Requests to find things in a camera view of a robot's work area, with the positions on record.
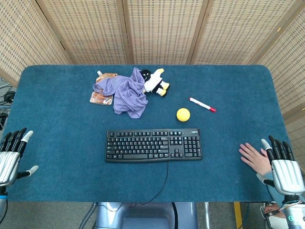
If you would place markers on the black computer keyboard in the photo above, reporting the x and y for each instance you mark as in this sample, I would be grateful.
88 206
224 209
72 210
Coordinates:
143 145

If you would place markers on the yellow ball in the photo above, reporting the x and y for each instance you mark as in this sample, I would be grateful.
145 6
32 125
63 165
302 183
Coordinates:
183 115

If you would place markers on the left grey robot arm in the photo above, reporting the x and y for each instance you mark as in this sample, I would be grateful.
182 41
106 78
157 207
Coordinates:
2 207

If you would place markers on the purple cloth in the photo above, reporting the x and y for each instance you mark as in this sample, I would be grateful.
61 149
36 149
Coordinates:
126 95

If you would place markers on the light blue sleeved forearm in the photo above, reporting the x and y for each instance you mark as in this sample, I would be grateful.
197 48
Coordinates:
268 176

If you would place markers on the orange spouted pouch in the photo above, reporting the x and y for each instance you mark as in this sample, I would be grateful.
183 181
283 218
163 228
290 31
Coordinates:
101 99

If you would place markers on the black white plush toy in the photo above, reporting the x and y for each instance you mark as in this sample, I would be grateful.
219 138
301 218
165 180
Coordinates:
153 82

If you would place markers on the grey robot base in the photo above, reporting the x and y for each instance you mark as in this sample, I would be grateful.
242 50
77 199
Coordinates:
143 215

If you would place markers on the bamboo folding screen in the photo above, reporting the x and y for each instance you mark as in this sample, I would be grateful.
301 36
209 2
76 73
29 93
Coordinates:
162 31

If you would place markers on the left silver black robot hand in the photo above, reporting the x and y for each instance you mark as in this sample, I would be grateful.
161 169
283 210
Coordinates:
9 164

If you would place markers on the white red marker pen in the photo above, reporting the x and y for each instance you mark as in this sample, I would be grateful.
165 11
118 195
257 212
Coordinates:
202 104

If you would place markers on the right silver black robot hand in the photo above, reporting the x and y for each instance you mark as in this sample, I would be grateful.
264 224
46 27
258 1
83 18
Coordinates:
287 175

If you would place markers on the blue table mat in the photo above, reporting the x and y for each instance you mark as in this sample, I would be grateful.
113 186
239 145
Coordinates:
59 143

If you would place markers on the bare person hand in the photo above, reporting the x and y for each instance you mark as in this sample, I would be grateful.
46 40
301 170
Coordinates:
255 158

